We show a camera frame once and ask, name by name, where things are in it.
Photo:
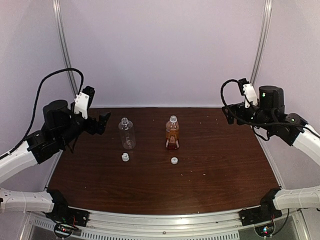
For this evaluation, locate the round circuit board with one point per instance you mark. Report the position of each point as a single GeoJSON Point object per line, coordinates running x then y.
{"type": "Point", "coordinates": [265, 230]}
{"type": "Point", "coordinates": [62, 231]}

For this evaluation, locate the clear plastic bottle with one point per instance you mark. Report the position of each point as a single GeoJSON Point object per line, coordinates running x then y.
{"type": "Point", "coordinates": [127, 133]}

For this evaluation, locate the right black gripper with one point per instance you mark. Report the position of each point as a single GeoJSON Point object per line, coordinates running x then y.
{"type": "Point", "coordinates": [239, 108]}

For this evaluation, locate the left round circuit board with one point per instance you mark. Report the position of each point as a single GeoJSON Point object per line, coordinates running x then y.
{"type": "Point", "coordinates": [62, 231]}

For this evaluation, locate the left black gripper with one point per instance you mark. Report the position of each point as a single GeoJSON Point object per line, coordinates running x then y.
{"type": "Point", "coordinates": [91, 128]}

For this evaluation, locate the right round circuit board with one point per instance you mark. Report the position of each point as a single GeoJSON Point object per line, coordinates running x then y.
{"type": "Point", "coordinates": [265, 230]}

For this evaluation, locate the white cap of clear bottle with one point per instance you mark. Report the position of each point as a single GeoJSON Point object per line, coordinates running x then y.
{"type": "Point", "coordinates": [125, 157]}

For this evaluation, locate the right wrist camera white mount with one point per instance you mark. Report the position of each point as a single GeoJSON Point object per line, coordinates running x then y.
{"type": "Point", "coordinates": [247, 90]}

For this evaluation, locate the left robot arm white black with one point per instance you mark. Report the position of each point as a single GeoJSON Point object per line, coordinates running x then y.
{"type": "Point", "coordinates": [61, 127]}

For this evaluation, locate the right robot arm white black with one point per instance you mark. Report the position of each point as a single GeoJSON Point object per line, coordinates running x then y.
{"type": "Point", "coordinates": [266, 110]}

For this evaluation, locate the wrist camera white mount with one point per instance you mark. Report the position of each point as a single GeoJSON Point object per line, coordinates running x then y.
{"type": "Point", "coordinates": [83, 101]}
{"type": "Point", "coordinates": [247, 90]}

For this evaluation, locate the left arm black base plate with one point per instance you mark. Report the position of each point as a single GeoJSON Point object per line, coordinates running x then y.
{"type": "Point", "coordinates": [72, 216]}

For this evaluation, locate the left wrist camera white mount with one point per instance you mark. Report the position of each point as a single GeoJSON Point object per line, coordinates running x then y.
{"type": "Point", "coordinates": [83, 101]}

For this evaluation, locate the amber tea bottle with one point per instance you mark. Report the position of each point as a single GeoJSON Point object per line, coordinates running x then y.
{"type": "Point", "coordinates": [172, 140]}

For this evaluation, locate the aluminium frame post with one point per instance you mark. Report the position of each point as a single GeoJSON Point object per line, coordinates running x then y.
{"type": "Point", "coordinates": [63, 44]}
{"type": "Point", "coordinates": [264, 32]}

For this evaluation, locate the left aluminium frame post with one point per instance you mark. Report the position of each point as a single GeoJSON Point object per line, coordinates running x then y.
{"type": "Point", "coordinates": [63, 44]}

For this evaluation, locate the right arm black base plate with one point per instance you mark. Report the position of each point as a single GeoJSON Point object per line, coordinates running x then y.
{"type": "Point", "coordinates": [256, 215]}

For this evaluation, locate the white cap of tea bottle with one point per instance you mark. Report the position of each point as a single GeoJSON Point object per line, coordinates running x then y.
{"type": "Point", "coordinates": [174, 160]}

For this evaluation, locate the right aluminium frame post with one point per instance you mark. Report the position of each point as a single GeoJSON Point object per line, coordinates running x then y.
{"type": "Point", "coordinates": [264, 32]}

